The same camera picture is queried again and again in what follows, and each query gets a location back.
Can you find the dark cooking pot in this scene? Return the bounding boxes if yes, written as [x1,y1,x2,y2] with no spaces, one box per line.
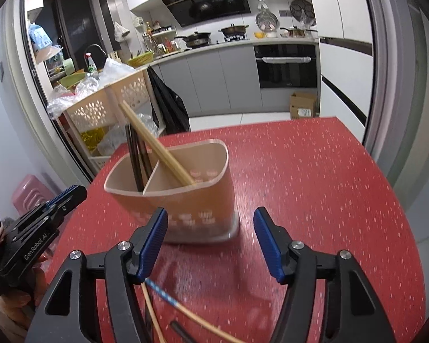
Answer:
[218,23,250,37]

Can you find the white refrigerator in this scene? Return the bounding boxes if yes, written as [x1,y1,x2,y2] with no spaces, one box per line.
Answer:
[316,0,377,130]

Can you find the cardboard box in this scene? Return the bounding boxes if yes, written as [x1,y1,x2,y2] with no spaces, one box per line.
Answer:
[289,92,319,121]

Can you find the person's left hand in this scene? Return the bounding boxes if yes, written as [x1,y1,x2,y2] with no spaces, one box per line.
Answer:
[0,266,51,331]

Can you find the blue patterned wooden chopstick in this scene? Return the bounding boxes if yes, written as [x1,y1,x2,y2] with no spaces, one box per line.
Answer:
[144,278,244,343]

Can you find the black wok with lid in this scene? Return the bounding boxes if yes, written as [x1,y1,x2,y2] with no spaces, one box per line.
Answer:
[173,31,212,48]

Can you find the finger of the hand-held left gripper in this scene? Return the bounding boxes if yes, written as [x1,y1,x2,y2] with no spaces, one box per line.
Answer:
[46,185,88,219]

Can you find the blue and white hanging bag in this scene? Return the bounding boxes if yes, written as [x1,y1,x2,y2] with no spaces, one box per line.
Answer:
[27,21,63,65]

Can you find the small steel saucepan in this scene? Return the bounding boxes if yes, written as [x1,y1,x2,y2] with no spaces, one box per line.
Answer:
[279,26,306,38]

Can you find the beige plastic utensil holder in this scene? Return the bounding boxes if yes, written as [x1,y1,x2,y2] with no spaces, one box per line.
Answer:
[104,139,241,244]

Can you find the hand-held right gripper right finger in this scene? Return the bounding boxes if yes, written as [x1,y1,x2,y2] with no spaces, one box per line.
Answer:
[253,206,397,343]

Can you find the beige plastic storage cart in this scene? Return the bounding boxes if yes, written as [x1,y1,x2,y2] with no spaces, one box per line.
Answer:
[62,68,166,173]

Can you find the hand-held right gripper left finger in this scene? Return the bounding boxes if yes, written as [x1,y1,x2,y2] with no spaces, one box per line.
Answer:
[30,207,168,343]

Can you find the yellow green plastic basket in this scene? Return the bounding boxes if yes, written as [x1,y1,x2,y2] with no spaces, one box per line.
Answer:
[128,51,154,68]

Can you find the plain wooden chopstick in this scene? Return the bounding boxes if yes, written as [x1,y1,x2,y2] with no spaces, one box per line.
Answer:
[119,101,197,187]
[141,282,165,343]
[119,102,190,187]

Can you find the round metal steamer rack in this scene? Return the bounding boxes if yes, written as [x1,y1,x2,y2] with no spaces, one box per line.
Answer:
[255,9,278,31]

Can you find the black kitchen faucet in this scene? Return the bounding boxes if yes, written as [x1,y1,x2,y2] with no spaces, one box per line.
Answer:
[84,43,108,69]

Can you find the black range hood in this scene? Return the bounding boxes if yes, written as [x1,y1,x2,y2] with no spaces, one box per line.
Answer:
[159,0,253,28]

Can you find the green plastic bowl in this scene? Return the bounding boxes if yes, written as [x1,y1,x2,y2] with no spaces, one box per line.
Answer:
[58,72,88,88]

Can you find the stack of pink plastic stools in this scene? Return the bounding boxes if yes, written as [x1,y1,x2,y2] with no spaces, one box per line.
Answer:
[12,174,57,216]

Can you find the round perforated steamer tray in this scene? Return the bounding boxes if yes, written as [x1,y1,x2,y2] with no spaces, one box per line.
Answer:
[290,0,315,21]

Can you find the black hanging bag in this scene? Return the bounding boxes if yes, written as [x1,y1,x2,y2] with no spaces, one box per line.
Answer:
[146,65,192,137]

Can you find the white hanging plastic bag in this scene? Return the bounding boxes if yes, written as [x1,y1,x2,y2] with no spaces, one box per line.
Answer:
[113,21,131,43]

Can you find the crumpled clear plastic bags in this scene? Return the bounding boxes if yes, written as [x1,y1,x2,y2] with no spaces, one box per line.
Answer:
[46,57,137,119]

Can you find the black built-in oven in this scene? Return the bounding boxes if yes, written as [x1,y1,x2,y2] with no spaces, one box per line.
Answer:
[253,43,318,89]

